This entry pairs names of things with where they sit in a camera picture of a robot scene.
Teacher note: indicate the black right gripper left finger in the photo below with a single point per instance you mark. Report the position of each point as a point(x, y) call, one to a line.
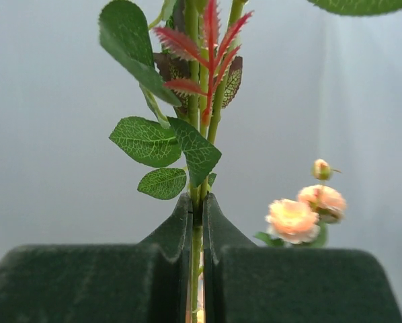
point(102, 283)

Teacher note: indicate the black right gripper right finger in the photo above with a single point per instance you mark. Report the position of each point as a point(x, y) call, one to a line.
point(246, 283)

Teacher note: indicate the small pink rose stem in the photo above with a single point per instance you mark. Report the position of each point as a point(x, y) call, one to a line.
point(188, 71)

